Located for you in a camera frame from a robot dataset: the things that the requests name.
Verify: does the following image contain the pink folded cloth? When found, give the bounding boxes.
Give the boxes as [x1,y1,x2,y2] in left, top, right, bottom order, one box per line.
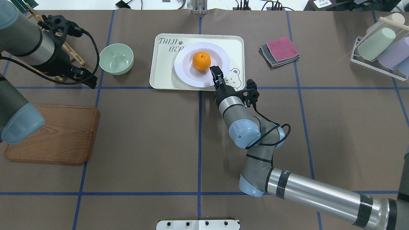
[259,36,300,68]

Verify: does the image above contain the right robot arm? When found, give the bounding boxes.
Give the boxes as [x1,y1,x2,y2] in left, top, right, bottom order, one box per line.
[209,66,409,230]

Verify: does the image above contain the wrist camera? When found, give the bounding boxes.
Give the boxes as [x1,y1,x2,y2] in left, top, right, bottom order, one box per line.
[38,14,85,37]
[244,79,260,111]

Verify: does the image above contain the green bowl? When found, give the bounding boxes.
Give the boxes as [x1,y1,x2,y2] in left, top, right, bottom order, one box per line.
[98,43,134,75]

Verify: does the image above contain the cream bear tray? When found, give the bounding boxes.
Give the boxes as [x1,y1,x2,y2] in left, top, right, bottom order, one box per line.
[150,33,245,91]

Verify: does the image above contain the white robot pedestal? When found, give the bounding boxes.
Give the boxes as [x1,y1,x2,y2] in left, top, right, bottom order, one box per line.
[156,219,241,230]

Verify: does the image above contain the beige cup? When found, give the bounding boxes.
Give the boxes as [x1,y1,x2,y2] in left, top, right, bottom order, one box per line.
[385,12,405,24]

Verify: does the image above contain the white wire cup rack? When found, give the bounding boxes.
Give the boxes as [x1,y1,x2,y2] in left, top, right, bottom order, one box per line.
[350,16,409,81]

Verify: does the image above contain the light green cup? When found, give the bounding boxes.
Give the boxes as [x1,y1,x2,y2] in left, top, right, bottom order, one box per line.
[357,28,396,61]

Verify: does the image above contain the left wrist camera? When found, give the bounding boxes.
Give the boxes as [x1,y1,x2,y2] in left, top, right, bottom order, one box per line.
[38,14,85,37]

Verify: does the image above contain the brown wooden tray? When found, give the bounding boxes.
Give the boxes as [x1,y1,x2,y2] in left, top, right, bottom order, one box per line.
[4,104,100,165]

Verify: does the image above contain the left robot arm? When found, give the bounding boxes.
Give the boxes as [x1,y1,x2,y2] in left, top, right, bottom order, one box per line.
[0,0,100,145]

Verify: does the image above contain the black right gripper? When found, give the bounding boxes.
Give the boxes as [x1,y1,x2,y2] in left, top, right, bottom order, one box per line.
[209,66,236,104]

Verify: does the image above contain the light blue cup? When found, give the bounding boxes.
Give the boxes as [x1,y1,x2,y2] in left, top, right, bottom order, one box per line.
[397,57,409,76]

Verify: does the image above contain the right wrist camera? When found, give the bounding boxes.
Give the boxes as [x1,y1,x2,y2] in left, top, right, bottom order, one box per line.
[244,79,260,111]

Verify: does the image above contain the orange fruit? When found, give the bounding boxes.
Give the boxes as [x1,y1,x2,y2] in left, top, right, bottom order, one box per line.
[192,51,211,72]

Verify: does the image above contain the small black device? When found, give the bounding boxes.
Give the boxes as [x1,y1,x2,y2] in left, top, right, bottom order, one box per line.
[115,0,131,9]

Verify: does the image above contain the aluminium frame post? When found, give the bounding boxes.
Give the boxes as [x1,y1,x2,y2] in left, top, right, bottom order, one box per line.
[190,0,208,15]

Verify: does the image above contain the dark green cup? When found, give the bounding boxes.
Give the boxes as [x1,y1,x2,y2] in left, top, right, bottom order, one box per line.
[12,0,39,8]

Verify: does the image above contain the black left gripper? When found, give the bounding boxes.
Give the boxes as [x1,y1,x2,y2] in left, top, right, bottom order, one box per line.
[43,45,98,89]

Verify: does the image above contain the lilac cup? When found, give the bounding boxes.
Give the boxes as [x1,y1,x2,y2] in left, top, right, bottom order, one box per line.
[377,37,409,69]

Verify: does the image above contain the wooden cup rack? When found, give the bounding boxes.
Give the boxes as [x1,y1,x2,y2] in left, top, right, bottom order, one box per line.
[26,4,86,66]

